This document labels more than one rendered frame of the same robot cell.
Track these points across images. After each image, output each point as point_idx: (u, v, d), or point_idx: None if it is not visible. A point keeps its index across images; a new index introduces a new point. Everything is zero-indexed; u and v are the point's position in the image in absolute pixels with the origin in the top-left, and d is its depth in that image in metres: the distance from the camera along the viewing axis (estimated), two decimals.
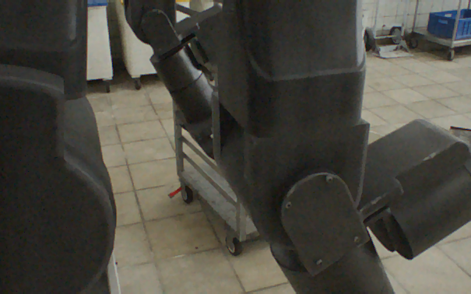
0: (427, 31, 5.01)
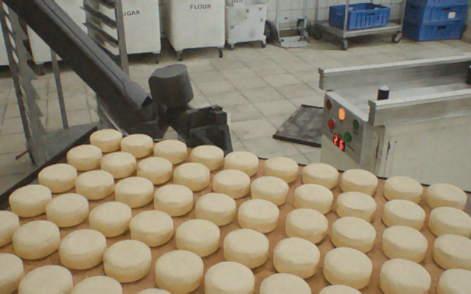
0: None
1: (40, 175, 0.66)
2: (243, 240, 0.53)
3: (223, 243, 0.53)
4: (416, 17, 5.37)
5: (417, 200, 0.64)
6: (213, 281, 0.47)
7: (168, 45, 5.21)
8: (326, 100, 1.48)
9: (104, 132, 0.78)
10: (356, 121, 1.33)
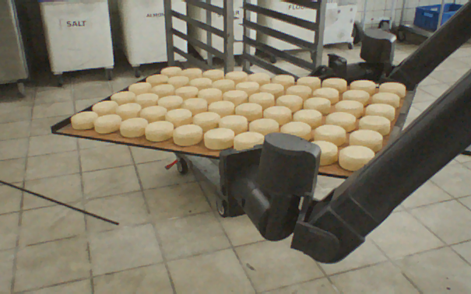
0: (414, 24, 5.25)
1: (389, 124, 0.79)
2: (236, 93, 0.96)
3: (247, 96, 0.96)
4: None
5: None
6: (254, 83, 1.01)
7: None
8: None
9: (363, 163, 0.67)
10: None
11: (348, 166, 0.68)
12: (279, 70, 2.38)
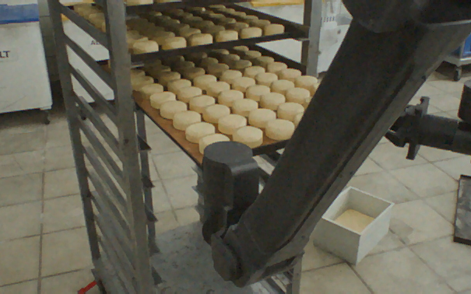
0: None
1: (290, 132, 0.81)
2: (231, 73, 1.07)
3: (237, 78, 1.06)
4: None
5: None
6: (261, 69, 1.10)
7: None
8: None
9: None
10: None
11: (199, 148, 0.77)
12: None
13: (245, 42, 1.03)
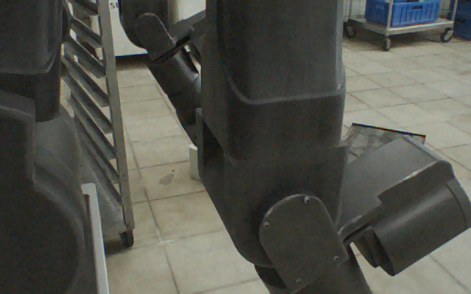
0: (366, 19, 4.52)
1: None
2: None
3: None
4: (469, 12, 4.48)
5: None
6: None
7: None
8: None
9: None
10: None
11: None
12: (86, 75, 1.65)
13: None
